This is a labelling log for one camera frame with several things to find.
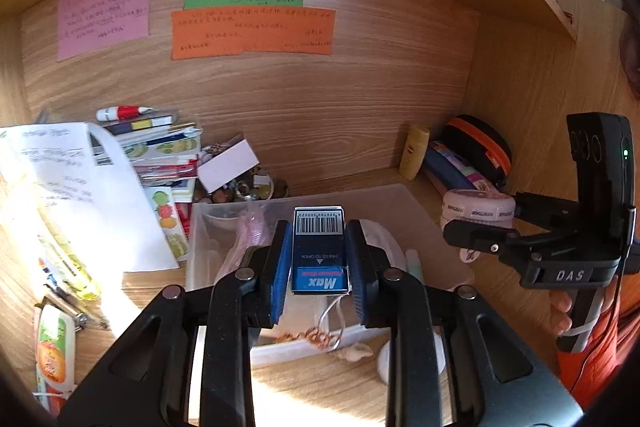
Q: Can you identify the blue Max staples box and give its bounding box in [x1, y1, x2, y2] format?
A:
[291, 206, 348, 295]

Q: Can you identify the person's right hand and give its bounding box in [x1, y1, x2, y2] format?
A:
[546, 278, 618, 338]

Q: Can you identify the orange jacket sleeve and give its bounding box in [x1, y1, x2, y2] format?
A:
[556, 275, 639, 410]

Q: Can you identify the mint green tube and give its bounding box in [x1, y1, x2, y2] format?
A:
[405, 249, 424, 284]

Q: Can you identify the blue pencil pouch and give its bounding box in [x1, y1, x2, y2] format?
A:
[423, 142, 499, 194]

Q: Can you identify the black orange round case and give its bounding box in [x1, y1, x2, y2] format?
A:
[437, 114, 513, 188]

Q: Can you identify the clear plastic storage bin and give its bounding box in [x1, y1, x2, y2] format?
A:
[186, 184, 474, 366]

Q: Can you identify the white round jar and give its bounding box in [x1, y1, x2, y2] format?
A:
[378, 333, 446, 385]

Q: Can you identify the crumpled beige paper ball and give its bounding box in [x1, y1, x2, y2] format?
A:
[335, 343, 374, 363]

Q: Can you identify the yellow lotion tube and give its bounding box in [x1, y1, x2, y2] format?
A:
[398, 124, 431, 181]

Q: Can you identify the white printed paper sheet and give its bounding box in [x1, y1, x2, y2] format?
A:
[1, 122, 178, 287]

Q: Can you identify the small white box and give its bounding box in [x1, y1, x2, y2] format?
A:
[198, 139, 259, 193]

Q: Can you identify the stack of books and pens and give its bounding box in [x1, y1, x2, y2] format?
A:
[96, 105, 202, 232]

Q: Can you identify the orange paper note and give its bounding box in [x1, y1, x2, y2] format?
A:
[171, 5, 336, 61]

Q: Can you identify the pink paper note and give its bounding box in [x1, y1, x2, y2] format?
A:
[56, 0, 151, 62]

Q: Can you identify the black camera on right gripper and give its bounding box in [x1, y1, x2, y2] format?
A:
[566, 112, 634, 209]

